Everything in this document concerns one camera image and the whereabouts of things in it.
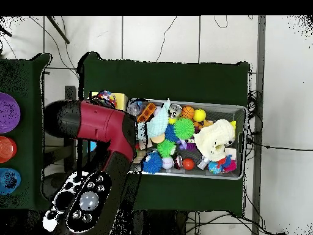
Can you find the black rod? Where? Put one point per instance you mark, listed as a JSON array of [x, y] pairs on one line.
[[58, 30]]

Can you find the cream waffle cloth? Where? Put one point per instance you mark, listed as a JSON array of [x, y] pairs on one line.
[[215, 137]]

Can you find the black panel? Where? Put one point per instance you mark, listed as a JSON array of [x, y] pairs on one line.
[[70, 92]]

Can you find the white colourful spotted cloth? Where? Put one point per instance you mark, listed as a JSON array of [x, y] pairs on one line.
[[107, 97]]

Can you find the purple bowl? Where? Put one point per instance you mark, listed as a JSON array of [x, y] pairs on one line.
[[7, 112]]

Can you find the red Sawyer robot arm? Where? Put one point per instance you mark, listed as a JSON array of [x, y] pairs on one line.
[[98, 127]]

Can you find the clear mesh bin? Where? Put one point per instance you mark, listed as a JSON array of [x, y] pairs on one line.
[[239, 117]]

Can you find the large blue spiky ball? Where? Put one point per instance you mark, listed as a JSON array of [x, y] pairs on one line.
[[152, 163]]

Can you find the small orange basketball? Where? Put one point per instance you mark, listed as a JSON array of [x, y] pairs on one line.
[[188, 112]]

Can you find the blue bowl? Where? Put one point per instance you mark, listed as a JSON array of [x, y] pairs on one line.
[[9, 181]]

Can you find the yellow ball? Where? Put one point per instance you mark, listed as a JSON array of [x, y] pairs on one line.
[[199, 115]]

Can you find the wooden three-hole box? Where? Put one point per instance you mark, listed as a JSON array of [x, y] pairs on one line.
[[122, 100]]

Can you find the round wooden disc toy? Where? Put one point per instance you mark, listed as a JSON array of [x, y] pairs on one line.
[[157, 138]]

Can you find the green spiky ball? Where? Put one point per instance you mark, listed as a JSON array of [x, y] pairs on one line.
[[184, 128]]

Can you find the green side table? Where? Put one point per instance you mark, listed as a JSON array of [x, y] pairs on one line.
[[29, 78]]

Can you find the red-orange ball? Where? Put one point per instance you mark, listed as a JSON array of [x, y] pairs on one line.
[[188, 164]]

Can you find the red bowl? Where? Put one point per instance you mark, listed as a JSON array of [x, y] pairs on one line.
[[6, 149]]

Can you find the silver drink can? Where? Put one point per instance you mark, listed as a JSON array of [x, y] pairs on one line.
[[175, 110]]

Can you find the mint green waffle cloth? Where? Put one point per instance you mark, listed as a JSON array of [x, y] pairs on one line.
[[157, 125]]

